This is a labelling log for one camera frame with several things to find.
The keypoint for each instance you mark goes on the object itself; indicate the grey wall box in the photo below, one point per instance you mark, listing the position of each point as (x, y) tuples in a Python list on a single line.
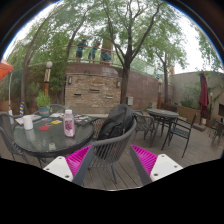
[(130, 100)]

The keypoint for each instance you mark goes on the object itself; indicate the black slatted metal chair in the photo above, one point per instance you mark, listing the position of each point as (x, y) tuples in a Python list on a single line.
[(181, 131), (218, 130)]

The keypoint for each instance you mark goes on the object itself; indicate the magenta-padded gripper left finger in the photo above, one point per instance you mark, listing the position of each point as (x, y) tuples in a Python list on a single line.
[(60, 166)]

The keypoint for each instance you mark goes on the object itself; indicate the black laptop with stickers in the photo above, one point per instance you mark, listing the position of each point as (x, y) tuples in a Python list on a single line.
[(85, 119)]

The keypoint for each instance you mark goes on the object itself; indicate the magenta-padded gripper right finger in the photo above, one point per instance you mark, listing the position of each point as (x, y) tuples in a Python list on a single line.
[(165, 166)]

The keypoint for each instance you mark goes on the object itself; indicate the leaning tree grey trunk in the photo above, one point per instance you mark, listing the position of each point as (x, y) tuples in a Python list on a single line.
[(24, 80)]

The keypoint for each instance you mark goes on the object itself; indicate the wall lantern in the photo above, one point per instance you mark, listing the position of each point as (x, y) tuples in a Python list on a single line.
[(118, 83), (70, 80)]

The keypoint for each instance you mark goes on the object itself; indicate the slim tree dark trunk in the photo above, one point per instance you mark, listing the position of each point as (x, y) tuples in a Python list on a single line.
[(165, 83)]

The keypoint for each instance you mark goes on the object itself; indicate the pink juice bottle white cap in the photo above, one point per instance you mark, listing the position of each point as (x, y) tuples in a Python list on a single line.
[(69, 126)]

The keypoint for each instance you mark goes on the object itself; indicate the orange canopy tent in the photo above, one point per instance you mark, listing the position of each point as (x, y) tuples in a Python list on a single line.
[(5, 69)]

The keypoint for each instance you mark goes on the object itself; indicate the black backpack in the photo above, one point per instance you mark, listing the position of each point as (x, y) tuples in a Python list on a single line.
[(115, 121)]

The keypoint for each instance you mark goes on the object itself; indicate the yellow card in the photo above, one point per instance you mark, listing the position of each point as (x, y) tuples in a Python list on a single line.
[(56, 122)]

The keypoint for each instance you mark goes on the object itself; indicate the person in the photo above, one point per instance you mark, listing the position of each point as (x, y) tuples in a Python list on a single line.
[(80, 50), (106, 57), (92, 52)]

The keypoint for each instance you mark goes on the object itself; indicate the grey wicker patio chair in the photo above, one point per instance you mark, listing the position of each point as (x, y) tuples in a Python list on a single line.
[(113, 141), (55, 107), (6, 133), (144, 123)]

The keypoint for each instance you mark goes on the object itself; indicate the green plant in teal pot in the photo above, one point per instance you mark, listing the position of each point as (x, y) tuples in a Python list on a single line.
[(43, 103)]

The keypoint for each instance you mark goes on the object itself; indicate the blue yellow striped bollard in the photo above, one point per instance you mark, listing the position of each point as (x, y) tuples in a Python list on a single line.
[(21, 109)]

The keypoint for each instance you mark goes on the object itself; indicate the closed maroon patio umbrella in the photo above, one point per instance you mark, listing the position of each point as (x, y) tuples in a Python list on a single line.
[(203, 93)]

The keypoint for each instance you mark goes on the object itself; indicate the tall tree dark trunk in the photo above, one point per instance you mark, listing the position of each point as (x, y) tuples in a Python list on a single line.
[(125, 83)]

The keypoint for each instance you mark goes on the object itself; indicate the globe lamp post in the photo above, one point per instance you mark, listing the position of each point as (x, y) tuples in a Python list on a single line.
[(47, 78)]

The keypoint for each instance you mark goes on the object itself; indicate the white paper cup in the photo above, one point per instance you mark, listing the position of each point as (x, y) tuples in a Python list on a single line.
[(28, 122)]

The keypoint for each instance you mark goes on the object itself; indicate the round glass patio table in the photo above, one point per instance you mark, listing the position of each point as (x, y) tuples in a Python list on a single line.
[(162, 113)]

